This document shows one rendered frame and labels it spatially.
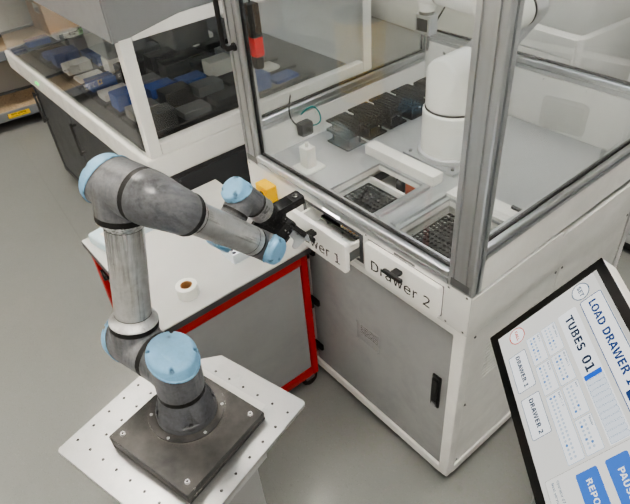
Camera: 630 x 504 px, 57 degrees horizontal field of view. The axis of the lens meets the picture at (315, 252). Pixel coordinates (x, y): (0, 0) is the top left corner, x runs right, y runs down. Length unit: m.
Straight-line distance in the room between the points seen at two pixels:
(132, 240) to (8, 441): 1.64
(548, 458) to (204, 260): 1.26
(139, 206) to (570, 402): 0.90
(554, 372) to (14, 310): 2.73
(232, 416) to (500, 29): 1.05
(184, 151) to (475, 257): 1.36
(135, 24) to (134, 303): 1.12
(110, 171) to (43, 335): 2.00
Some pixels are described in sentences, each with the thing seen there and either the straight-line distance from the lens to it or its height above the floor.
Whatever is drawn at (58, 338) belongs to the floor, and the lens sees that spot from 3.09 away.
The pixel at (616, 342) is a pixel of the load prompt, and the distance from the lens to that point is 1.21.
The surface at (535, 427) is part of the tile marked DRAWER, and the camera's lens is 1.25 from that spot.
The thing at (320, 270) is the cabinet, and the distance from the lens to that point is 2.10.
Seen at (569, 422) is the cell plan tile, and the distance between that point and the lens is 1.21.
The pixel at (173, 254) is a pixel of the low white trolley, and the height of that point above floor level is 0.76.
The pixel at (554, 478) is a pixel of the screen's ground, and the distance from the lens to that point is 1.20.
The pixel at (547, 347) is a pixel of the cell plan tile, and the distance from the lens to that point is 1.30.
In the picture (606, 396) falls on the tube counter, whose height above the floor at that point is 1.12.
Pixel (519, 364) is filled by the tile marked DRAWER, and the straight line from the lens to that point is 1.34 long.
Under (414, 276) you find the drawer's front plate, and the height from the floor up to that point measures 0.92.
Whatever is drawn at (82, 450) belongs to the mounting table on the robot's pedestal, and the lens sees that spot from 1.62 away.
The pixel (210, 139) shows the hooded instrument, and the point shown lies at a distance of 2.46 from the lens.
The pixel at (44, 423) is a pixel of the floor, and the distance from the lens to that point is 2.77.
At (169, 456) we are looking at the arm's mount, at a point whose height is 0.80.
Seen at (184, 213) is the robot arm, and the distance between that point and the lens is 1.17.
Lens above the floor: 2.00
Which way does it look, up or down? 39 degrees down
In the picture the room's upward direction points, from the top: 5 degrees counter-clockwise
